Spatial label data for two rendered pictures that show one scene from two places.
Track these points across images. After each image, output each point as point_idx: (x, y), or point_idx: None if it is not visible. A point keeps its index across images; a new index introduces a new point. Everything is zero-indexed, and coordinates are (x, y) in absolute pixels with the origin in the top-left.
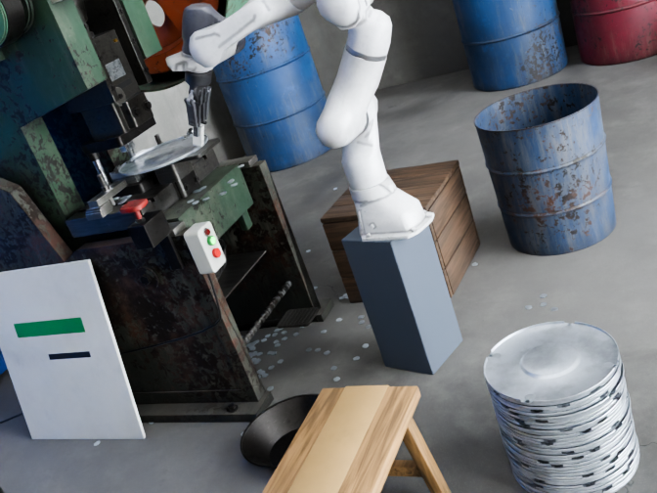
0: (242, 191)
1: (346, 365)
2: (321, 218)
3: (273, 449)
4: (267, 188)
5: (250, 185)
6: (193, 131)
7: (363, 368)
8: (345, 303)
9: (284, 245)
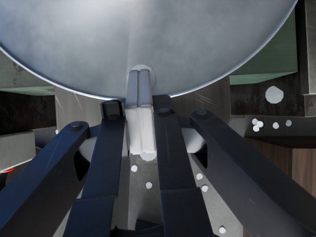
0: (248, 80)
1: (138, 179)
2: (293, 150)
3: (26, 162)
4: (278, 115)
5: (281, 79)
6: (126, 94)
7: (134, 198)
8: (243, 130)
9: (238, 108)
